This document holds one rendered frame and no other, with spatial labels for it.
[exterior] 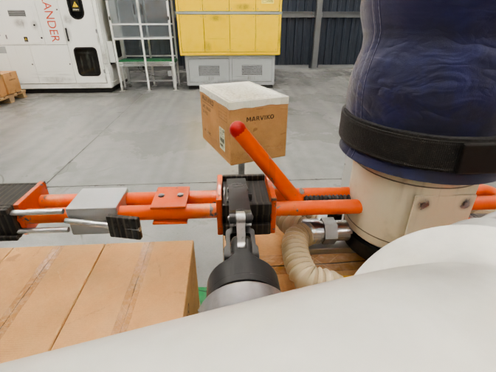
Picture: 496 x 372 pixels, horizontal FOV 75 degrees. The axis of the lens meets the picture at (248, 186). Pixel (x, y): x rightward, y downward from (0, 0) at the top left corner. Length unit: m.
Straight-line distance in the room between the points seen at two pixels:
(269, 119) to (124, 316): 1.37
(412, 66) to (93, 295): 1.25
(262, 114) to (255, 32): 5.69
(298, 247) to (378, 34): 0.29
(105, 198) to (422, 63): 0.43
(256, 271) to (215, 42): 7.41
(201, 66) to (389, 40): 7.38
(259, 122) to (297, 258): 1.63
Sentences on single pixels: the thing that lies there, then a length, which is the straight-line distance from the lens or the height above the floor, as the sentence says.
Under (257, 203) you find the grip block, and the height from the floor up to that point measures 1.23.
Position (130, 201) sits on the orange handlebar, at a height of 1.21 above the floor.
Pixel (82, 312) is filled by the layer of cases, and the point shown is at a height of 0.54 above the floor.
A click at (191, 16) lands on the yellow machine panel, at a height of 1.48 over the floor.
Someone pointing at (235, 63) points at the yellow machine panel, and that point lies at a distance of 7.73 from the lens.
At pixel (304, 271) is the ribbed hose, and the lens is 0.45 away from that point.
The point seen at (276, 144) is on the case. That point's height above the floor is 0.72.
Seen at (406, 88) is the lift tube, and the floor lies 1.38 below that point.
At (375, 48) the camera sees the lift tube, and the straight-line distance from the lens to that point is 0.44.
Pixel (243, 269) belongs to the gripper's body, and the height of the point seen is 1.24.
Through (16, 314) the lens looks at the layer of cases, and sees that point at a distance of 1.44.
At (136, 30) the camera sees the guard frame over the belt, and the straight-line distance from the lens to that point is 7.80.
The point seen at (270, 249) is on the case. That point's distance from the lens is 0.61.
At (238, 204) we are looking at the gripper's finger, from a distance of 0.37.
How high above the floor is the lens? 1.45
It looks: 28 degrees down
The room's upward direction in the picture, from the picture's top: straight up
